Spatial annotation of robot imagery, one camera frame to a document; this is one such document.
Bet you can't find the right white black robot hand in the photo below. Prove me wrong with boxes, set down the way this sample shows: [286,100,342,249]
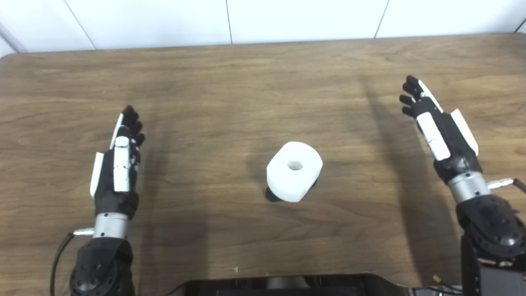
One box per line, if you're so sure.
[399,75,483,184]

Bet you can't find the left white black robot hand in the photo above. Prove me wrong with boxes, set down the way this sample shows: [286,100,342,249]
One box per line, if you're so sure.
[90,105,145,218]

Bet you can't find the black plastic holder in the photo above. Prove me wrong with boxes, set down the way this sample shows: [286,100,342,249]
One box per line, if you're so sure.
[265,177,320,203]

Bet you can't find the round white plastic piece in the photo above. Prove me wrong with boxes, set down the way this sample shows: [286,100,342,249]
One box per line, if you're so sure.
[266,142,323,203]

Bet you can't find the black robot torso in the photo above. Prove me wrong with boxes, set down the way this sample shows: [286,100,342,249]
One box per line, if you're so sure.
[166,273,463,296]

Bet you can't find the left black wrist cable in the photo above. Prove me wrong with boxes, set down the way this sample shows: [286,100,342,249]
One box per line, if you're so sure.
[50,232,76,296]

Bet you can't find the grey wall corner trim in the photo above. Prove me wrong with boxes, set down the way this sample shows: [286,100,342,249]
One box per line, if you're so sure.
[0,21,28,53]

